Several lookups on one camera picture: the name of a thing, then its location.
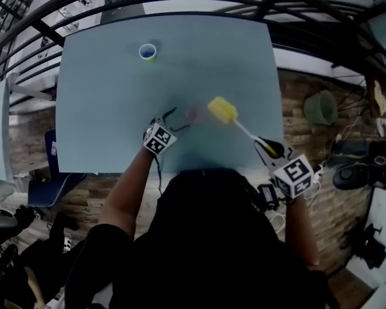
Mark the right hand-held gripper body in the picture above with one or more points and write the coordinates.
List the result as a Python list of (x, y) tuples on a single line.
[(294, 175)]

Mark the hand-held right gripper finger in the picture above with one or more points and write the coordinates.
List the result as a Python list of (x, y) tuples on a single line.
[(264, 158), (288, 153)]

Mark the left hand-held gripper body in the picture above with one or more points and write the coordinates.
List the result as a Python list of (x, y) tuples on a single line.
[(159, 138)]

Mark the pink translucent cup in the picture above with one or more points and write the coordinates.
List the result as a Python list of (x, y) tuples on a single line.
[(194, 114)]

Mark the yellow sponge brush white handle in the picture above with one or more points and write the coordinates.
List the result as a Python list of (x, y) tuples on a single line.
[(222, 109)]

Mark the green cup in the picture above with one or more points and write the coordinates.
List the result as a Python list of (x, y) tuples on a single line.
[(147, 51)]

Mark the person's right forearm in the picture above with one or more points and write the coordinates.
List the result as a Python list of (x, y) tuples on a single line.
[(302, 233)]

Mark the person's left forearm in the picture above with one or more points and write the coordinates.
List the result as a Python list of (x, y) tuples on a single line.
[(125, 195)]

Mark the white power strip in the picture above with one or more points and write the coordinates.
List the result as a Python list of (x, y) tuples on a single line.
[(319, 172)]

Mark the black chest-worn device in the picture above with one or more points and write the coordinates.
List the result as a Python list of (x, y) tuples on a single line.
[(268, 196)]

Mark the olive green bucket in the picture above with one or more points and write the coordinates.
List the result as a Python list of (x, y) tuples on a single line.
[(321, 108)]

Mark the black office chair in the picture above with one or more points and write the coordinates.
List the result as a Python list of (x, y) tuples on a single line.
[(363, 169)]

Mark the pink card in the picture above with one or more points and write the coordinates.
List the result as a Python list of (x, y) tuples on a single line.
[(53, 148)]

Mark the person's black shirt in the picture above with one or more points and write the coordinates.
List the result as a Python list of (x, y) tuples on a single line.
[(206, 253)]

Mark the wooden table with metal legs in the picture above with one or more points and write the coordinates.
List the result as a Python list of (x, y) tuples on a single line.
[(378, 85)]

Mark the dark blue chair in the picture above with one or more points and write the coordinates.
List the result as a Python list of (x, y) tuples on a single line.
[(51, 188)]

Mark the black metal railing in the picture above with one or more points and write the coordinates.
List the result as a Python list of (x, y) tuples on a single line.
[(51, 32)]

